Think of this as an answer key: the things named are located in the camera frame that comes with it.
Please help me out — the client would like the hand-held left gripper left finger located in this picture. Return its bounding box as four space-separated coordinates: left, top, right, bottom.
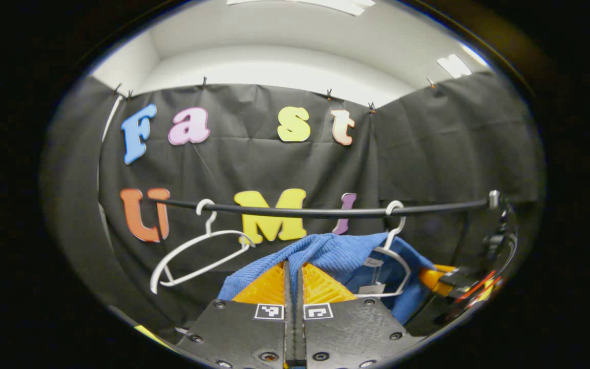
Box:
176 260 296 369

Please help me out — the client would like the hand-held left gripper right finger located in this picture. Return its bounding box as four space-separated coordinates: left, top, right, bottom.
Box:
295 261 426 369

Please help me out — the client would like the blue knit garment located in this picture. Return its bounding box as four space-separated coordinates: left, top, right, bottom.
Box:
218 232 436 324

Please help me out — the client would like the white clothes hanger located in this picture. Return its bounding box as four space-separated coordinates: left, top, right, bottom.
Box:
354 200 412 299
150 199 256 295

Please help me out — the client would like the black clothes rack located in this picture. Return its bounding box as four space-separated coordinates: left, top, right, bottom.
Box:
154 190 503 218

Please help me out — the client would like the black backdrop cloth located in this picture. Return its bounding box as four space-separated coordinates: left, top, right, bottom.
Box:
41 72 544 344

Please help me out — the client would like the small ceiling light panel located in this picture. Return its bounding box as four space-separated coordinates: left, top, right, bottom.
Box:
437 54 472 78

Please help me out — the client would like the large ceiling light panel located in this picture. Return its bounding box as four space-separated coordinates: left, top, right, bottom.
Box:
226 0 376 16

